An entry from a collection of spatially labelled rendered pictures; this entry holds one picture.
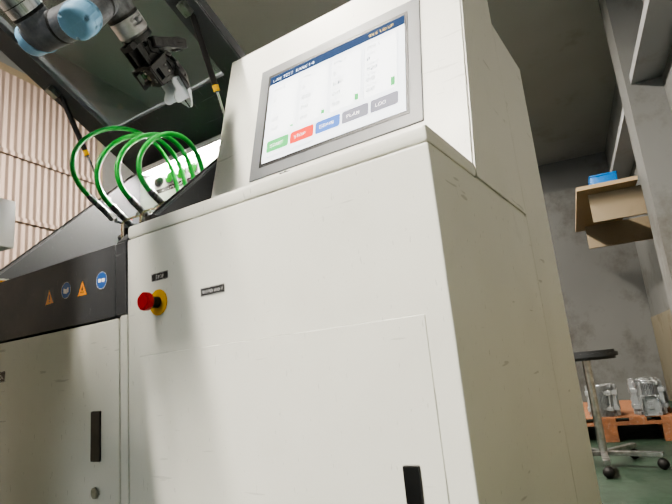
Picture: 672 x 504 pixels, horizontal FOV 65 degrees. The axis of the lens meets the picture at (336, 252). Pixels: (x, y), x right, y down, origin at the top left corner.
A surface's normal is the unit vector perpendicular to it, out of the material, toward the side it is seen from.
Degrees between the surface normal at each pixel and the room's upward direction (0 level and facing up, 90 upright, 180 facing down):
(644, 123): 90
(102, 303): 90
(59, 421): 90
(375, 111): 76
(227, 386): 90
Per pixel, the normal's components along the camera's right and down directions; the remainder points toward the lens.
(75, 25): -0.15, 0.72
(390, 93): -0.55, -0.36
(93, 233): 0.83, -0.20
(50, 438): -0.54, -0.14
